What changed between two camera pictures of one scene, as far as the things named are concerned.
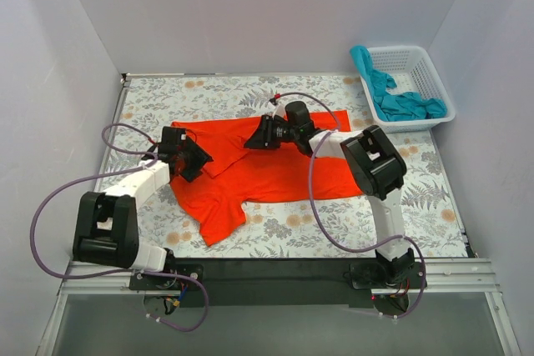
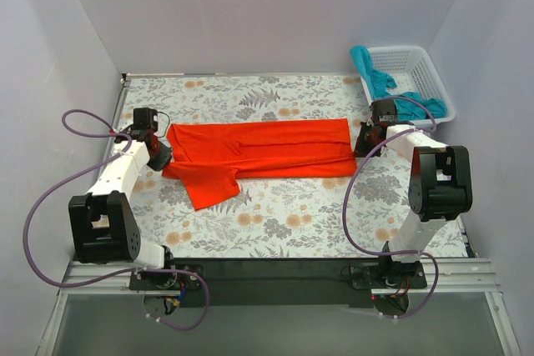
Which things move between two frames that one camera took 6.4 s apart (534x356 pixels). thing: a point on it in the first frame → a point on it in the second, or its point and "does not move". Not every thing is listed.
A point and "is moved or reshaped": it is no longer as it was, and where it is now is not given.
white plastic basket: (414, 71) does not move
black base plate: (312, 283) does not move
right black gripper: (267, 132) → (363, 144)
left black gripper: (190, 162) → (161, 156)
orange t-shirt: (217, 199) is moved or reshaped
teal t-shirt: (395, 107) does not move
